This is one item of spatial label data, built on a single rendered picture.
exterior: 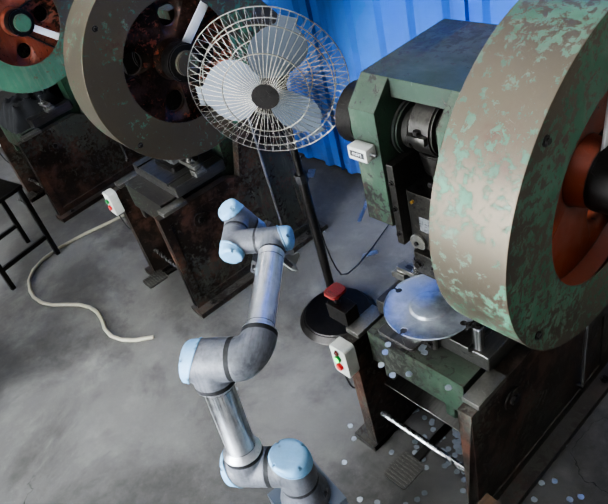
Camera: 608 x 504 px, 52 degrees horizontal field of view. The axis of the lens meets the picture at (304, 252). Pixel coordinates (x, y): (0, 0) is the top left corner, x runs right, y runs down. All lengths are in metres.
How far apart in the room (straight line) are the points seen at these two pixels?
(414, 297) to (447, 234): 0.78
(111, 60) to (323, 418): 1.67
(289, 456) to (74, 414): 1.64
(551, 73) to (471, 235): 0.32
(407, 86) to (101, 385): 2.27
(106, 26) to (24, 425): 1.92
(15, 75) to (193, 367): 2.96
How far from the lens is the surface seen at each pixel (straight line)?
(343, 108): 1.84
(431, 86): 1.60
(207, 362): 1.61
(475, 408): 1.94
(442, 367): 2.01
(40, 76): 4.34
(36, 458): 3.24
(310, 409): 2.81
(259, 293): 1.69
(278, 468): 1.85
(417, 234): 1.88
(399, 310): 2.00
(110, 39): 2.57
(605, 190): 1.45
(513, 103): 1.19
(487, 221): 1.20
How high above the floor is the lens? 2.19
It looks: 38 degrees down
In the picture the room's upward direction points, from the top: 16 degrees counter-clockwise
